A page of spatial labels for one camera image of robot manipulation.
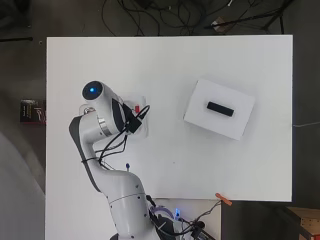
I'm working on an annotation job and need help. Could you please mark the steel toaster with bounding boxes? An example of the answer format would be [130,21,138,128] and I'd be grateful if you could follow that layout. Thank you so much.
[78,103,144,138]

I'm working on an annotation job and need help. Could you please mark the orange clip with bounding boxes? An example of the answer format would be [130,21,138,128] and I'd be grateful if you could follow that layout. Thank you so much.
[214,192,234,207]

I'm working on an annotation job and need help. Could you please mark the small black device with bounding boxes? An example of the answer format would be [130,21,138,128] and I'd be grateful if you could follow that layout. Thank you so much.
[190,219,216,240]

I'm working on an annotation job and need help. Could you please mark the black rod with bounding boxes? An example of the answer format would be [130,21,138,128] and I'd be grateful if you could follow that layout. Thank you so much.
[0,36,34,43]

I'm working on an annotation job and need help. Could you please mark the wooden box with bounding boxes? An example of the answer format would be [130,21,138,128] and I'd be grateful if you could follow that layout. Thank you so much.
[285,206,320,240]

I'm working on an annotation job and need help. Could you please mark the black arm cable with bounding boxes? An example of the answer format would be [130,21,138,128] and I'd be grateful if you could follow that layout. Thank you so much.
[81,104,151,172]

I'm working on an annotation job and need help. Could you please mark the tangle of black floor cables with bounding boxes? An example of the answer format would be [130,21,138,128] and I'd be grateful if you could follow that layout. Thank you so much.
[100,0,209,37]

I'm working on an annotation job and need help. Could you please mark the thin white cable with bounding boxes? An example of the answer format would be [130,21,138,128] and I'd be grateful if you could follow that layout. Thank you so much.
[292,121,320,129]

